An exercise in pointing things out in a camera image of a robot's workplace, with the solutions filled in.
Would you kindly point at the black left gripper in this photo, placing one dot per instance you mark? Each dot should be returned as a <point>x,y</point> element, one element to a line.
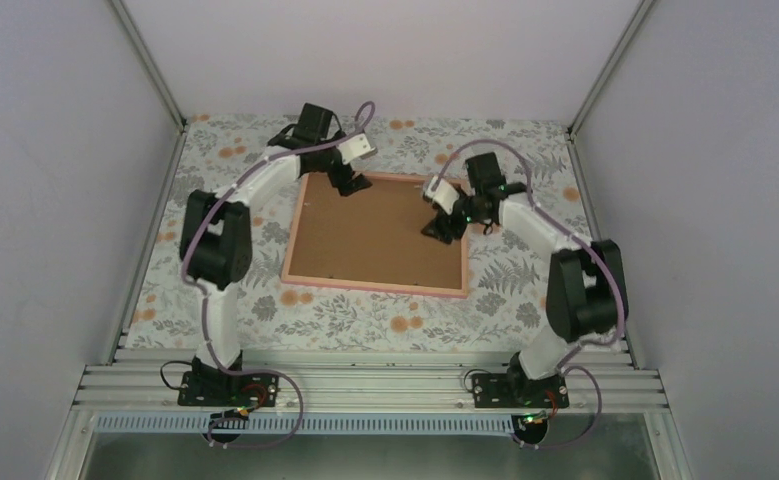
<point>351,185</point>

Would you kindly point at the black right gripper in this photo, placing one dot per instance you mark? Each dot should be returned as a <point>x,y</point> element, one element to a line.
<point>442,226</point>

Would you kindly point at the brown cardboard backing board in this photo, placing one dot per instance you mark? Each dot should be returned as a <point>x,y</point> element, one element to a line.
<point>376,232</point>

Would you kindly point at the pink wooden picture frame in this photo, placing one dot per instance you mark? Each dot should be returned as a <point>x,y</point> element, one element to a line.
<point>376,288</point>

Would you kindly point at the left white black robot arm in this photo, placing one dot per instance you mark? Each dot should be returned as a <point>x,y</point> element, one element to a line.
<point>216,247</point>

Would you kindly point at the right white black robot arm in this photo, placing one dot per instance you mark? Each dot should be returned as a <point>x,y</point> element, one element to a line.
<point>586,292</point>

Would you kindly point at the floral patterned table mat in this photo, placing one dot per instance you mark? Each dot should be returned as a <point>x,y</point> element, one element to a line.
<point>505,307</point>

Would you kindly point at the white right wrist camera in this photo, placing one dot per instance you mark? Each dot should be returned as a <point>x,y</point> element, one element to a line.
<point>441,194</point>

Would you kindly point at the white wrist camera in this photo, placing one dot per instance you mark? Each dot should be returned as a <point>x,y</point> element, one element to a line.
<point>356,147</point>
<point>441,194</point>

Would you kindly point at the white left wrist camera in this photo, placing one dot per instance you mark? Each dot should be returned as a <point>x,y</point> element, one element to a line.
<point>356,147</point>

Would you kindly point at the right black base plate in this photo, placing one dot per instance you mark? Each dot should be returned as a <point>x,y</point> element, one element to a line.
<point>499,391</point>

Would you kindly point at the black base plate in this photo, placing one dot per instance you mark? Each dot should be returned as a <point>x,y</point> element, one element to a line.
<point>219,390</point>
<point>499,391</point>

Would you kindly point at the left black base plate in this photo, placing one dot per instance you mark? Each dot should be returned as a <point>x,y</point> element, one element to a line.
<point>219,390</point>

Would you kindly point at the aluminium mounting rail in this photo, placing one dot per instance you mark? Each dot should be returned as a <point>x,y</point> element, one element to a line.
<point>358,382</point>

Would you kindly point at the grey slotted cable duct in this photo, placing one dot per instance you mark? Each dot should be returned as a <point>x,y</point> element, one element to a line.
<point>309,424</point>

